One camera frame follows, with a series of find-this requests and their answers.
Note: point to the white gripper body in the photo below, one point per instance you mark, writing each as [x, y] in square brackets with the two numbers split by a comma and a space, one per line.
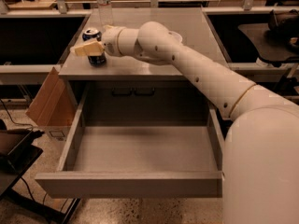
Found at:
[109, 43]

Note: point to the blue pepsi can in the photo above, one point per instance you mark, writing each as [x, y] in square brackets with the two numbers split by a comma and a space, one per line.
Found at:
[94, 33]

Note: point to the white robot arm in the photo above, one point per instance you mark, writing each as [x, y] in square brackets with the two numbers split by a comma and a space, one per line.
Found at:
[260, 177]

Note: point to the grey open top drawer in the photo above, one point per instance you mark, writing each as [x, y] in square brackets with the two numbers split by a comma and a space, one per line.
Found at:
[139, 143]

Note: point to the clear plastic water bottle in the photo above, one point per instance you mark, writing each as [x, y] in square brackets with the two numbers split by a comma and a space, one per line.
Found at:
[105, 12]

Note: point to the white ceramic bowl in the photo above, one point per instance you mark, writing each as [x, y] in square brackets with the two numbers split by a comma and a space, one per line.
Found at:
[176, 35]

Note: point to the brown cardboard box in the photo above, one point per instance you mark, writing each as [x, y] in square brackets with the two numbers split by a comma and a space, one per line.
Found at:
[52, 110]

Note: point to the grey metal cabinet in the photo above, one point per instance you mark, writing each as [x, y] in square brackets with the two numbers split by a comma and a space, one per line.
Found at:
[147, 70]

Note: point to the black office chair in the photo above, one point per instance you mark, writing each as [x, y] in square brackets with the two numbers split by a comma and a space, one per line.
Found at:
[277, 43]

